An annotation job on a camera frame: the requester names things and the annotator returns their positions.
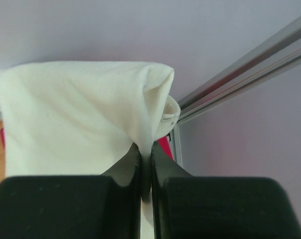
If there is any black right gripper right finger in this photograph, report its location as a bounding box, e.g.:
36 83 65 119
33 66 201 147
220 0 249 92
151 143 301 239

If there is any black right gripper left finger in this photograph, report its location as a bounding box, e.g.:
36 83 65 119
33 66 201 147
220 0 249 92
0 144 141 239

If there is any white t shirt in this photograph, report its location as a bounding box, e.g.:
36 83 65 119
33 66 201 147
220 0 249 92
0 60 181 239

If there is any folded magenta t shirt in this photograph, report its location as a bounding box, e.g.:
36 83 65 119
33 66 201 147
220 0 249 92
0 127 173 159

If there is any aluminium corner frame post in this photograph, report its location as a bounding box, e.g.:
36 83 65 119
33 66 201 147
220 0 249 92
171 16 301 165

